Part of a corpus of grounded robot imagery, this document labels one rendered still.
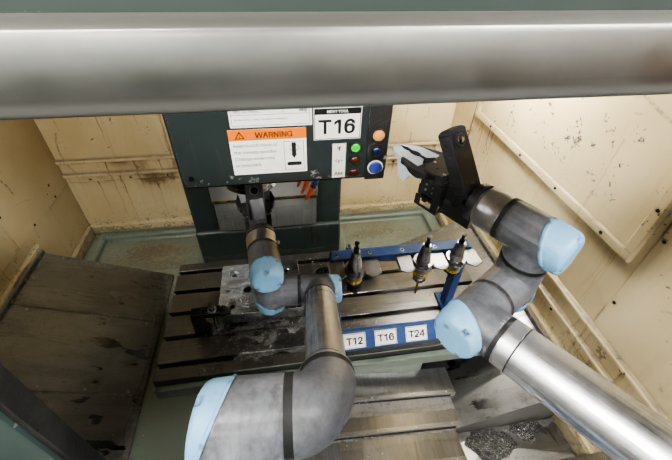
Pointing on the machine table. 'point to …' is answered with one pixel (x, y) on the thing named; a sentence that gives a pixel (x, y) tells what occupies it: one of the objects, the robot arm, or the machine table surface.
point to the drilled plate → (249, 295)
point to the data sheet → (270, 118)
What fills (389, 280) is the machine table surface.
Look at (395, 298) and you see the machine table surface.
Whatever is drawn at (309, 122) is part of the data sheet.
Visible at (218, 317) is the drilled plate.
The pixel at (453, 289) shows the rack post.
